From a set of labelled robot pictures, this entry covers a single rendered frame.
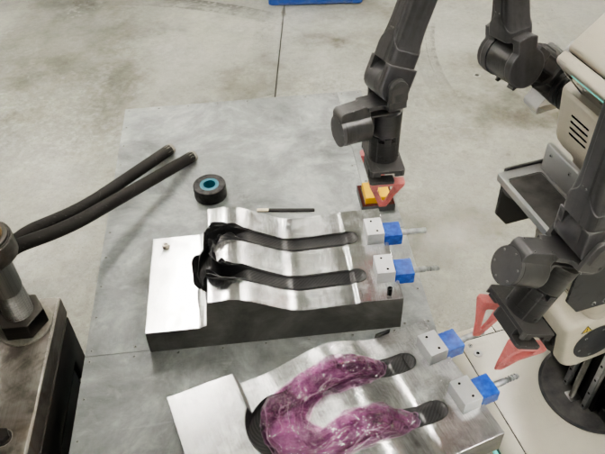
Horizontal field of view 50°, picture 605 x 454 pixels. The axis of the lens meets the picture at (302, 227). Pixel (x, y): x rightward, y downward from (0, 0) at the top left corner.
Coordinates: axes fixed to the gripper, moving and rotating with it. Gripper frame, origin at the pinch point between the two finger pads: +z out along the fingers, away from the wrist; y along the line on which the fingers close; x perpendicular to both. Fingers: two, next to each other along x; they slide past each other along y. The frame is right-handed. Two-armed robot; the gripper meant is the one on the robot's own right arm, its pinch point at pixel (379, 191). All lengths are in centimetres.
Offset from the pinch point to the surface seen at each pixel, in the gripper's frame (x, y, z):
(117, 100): -92, -207, 102
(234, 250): -29.6, 4.8, 8.3
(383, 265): -0.8, 11.2, 9.4
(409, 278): 4.3, 12.9, 12.1
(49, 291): -104, -76, 103
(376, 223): 0.2, -0.6, 9.3
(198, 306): -37.5, 12.1, 15.8
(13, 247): -70, 6, 1
